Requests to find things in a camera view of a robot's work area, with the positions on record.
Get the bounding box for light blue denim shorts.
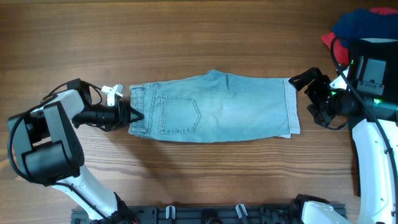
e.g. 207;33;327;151
129;70;300;143

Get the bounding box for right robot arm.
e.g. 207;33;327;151
289;37;397;223

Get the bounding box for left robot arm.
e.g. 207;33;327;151
7;78;144;223

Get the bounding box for blue garment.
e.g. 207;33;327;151
331;9;397;47

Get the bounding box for black right camera cable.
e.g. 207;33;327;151
329;36;398;200

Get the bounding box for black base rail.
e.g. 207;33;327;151
70;203;348;224

